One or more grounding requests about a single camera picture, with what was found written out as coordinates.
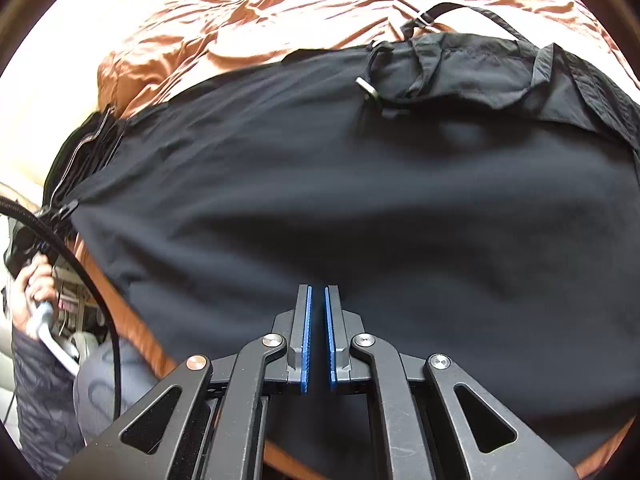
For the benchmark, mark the person's legs in grey pajamas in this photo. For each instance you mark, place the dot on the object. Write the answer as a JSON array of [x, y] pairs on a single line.
[[130, 385]]

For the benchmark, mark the person's left forearm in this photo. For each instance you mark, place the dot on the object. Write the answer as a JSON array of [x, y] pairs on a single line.
[[45, 400]]

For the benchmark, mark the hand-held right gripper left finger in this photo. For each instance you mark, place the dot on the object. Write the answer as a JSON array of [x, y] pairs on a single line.
[[308, 340]]

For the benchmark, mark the stack of dark folded clothes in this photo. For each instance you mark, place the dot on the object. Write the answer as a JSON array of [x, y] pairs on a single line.
[[80, 160]]

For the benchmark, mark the brown blanket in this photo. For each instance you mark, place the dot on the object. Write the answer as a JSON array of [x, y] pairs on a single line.
[[250, 10]]

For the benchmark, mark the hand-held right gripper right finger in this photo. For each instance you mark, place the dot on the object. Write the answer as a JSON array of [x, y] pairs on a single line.
[[328, 340]]

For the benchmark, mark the person's left hand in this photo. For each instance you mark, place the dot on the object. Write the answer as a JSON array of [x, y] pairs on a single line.
[[27, 295]]

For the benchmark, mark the white rounded object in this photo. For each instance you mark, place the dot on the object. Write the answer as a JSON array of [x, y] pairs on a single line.
[[86, 347]]

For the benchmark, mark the black pants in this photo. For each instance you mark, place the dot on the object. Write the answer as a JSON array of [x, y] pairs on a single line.
[[350, 185]]

